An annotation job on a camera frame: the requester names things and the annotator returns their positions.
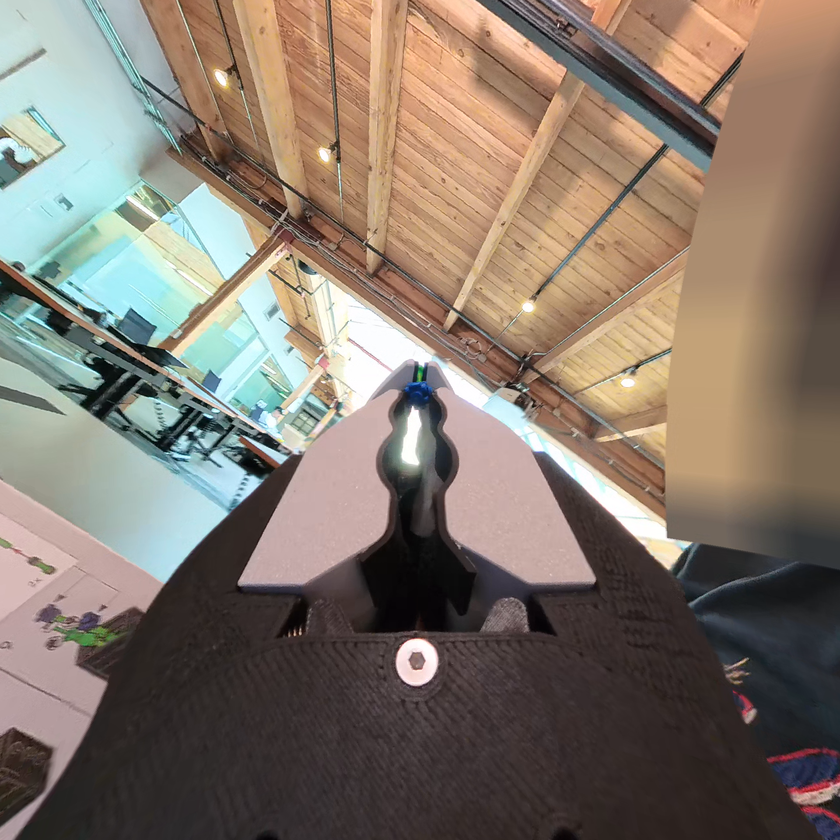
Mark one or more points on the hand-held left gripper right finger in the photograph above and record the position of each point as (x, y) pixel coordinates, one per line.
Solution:
(519, 519)

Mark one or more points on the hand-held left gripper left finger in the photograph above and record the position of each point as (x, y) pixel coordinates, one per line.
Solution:
(322, 519)

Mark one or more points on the small blue flower brick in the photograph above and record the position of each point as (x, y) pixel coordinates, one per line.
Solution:
(419, 387)

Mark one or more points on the white instruction booklet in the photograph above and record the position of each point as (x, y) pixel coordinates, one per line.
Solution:
(59, 630)

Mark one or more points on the grey desk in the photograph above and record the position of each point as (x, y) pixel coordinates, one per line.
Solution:
(92, 486)

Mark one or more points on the wooden table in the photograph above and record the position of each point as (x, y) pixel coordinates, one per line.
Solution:
(118, 348)
(263, 453)

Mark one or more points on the black office chair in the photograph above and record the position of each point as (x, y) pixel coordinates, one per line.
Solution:
(138, 328)

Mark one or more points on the person's dark clothing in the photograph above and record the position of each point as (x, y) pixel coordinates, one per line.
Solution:
(775, 670)

